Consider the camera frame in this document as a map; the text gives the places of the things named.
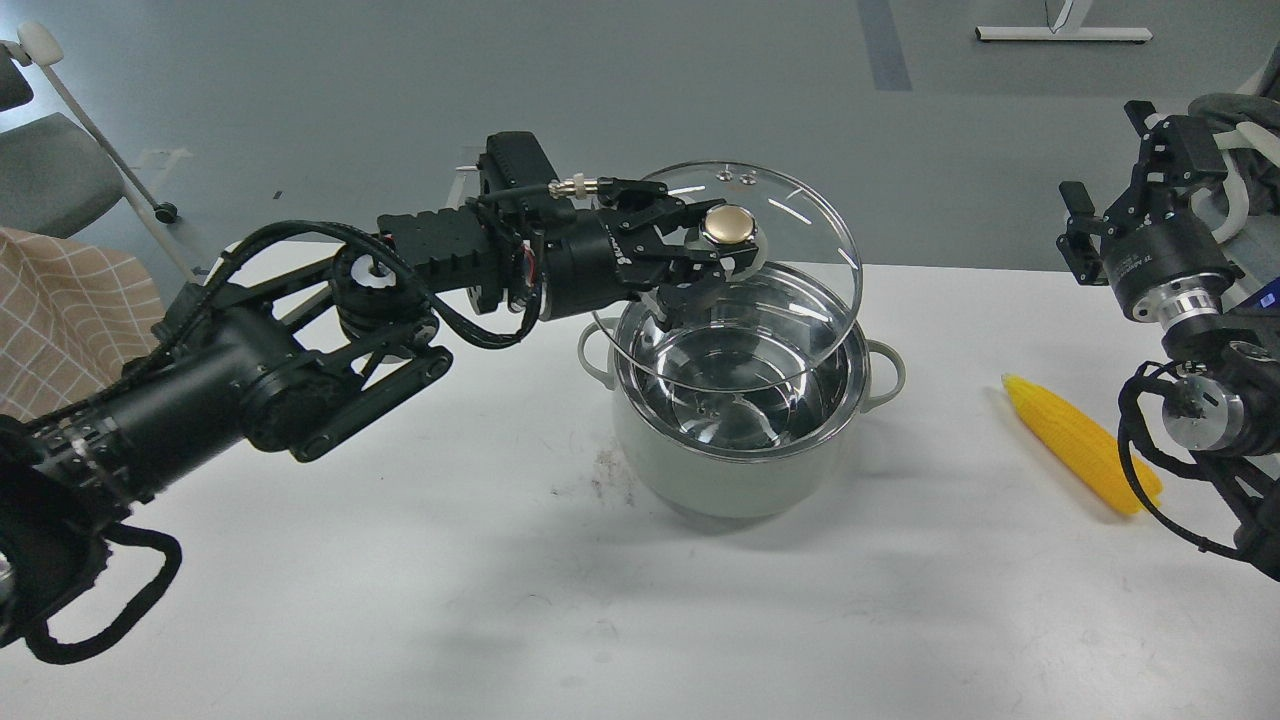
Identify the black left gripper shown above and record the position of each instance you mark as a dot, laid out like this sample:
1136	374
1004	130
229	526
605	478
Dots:
586	261

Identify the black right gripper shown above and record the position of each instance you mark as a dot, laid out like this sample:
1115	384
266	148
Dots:
1160	261

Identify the glass pot lid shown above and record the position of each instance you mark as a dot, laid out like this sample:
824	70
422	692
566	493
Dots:
761	320

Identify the yellow corn cob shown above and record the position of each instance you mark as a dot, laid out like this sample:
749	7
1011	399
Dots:
1083	446

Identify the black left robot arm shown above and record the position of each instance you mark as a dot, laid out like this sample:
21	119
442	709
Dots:
306	334

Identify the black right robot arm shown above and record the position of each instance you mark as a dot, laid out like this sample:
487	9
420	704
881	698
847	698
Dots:
1212	408

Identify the grey green cooking pot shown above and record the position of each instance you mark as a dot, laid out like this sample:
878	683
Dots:
744	455

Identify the grey chair at right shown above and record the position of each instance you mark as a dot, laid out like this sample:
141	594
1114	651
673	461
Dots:
1242	210

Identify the white desk foot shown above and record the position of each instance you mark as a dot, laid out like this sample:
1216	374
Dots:
1070	26

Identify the beige checked cloth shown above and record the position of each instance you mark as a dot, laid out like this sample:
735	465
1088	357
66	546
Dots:
72	315

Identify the grey office chair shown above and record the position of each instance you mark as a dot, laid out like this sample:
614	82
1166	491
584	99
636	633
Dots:
60	173

